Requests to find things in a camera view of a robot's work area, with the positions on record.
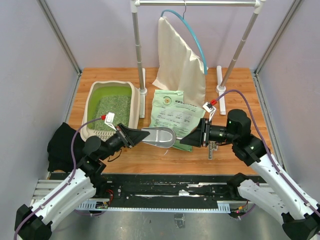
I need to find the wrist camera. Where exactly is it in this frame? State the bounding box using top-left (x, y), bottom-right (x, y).
top-left (104, 112), bottom-right (117, 131)
top-left (202, 102), bottom-right (217, 122)

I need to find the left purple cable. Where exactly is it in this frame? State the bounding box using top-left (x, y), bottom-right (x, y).
top-left (13, 114), bottom-right (108, 240)

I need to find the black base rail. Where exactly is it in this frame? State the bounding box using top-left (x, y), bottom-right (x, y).
top-left (49, 172), bottom-right (282, 210)

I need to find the piano pattern bag clip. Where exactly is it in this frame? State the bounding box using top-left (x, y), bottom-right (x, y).
top-left (208, 141), bottom-right (218, 160)

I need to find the cream cloth bag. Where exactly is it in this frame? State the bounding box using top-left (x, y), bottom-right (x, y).
top-left (152, 17), bottom-right (206, 107)

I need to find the grey metal scoop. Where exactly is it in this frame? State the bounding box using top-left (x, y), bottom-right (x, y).
top-left (141, 126), bottom-right (186, 149)

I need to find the blue clothes hanger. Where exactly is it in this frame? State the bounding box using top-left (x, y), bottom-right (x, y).
top-left (160, 9), bottom-right (208, 75)

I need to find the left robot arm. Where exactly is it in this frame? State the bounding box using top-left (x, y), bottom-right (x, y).
top-left (13, 123), bottom-right (150, 240)

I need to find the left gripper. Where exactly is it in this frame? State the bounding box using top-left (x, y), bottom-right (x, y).
top-left (99, 123), bottom-right (150, 161)

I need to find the white clothes rack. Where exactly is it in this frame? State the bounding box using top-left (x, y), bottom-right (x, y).
top-left (129, 0), bottom-right (268, 119)

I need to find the black cloth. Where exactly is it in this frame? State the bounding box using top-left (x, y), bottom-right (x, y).
top-left (47, 122), bottom-right (76, 173)

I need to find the cream green litter box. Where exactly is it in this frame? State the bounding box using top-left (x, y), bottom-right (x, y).
top-left (82, 80), bottom-right (140, 129)

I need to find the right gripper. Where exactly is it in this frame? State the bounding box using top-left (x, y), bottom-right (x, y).
top-left (180, 117), bottom-right (238, 147)

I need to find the green cat litter bag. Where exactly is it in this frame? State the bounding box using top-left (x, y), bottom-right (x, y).
top-left (149, 89), bottom-right (205, 138)

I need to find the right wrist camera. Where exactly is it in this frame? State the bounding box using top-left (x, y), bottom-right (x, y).
top-left (202, 102), bottom-right (217, 122)

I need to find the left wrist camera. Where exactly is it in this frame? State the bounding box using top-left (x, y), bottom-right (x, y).
top-left (104, 112), bottom-right (117, 131)

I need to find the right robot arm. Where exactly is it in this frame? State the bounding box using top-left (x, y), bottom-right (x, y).
top-left (180, 109), bottom-right (320, 240)

